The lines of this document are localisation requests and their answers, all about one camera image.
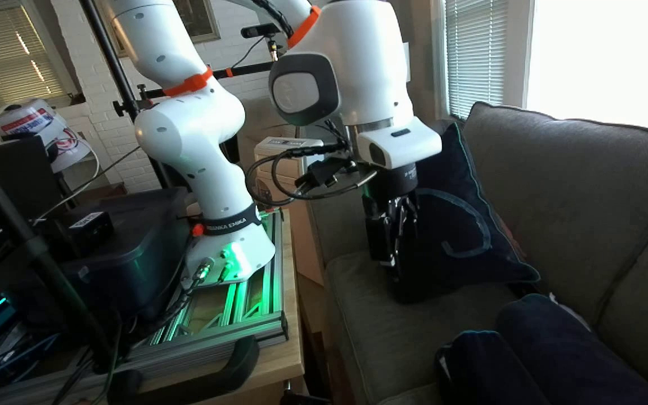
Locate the grey fabric sofa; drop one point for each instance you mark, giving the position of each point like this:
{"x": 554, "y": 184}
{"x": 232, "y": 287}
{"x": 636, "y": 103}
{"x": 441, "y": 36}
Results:
{"x": 601, "y": 210}

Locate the white printed plastic bag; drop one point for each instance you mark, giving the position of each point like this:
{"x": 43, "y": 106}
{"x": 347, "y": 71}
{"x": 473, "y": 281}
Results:
{"x": 40, "y": 124}

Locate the black controller box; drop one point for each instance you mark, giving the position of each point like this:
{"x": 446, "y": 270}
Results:
{"x": 130, "y": 255}

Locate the black vertical stand pole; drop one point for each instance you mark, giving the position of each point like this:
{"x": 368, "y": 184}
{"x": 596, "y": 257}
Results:
{"x": 111, "y": 58}

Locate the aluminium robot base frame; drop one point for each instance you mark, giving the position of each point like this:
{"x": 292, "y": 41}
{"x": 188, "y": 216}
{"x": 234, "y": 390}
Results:
{"x": 248, "y": 300}

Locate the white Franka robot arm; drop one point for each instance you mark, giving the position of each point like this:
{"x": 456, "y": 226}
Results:
{"x": 191, "y": 126}

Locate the small black box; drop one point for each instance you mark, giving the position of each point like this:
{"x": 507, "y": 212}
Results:
{"x": 90, "y": 226}

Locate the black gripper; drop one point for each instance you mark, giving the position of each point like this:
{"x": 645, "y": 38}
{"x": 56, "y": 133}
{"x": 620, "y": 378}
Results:
{"x": 390, "y": 214}

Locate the light wooden table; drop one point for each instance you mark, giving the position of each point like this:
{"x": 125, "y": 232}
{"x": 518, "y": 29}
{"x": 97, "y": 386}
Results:
{"x": 282, "y": 361}

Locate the black rod clamp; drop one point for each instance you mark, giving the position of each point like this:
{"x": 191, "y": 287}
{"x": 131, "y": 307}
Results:
{"x": 261, "y": 36}

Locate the navy pillow with swirl pattern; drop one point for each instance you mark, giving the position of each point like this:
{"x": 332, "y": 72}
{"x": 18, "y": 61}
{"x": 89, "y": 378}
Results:
{"x": 463, "y": 226}

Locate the dark navy pillow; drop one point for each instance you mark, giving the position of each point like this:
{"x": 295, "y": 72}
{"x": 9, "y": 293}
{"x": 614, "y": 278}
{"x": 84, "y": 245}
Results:
{"x": 572, "y": 352}
{"x": 483, "y": 371}

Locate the black slanted tripod leg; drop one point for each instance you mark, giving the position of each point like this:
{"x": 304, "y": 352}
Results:
{"x": 33, "y": 238}

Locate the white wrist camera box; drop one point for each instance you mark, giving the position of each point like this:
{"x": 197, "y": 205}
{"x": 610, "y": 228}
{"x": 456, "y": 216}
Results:
{"x": 288, "y": 147}

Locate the slatted window blind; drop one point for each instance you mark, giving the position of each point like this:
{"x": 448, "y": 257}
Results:
{"x": 473, "y": 53}

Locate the dark wall picture frame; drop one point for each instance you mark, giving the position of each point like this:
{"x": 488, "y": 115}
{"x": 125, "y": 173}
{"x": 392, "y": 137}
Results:
{"x": 198, "y": 18}

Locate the black horizontal rod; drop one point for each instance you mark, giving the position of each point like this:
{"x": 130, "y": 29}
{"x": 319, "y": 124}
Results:
{"x": 241, "y": 71}

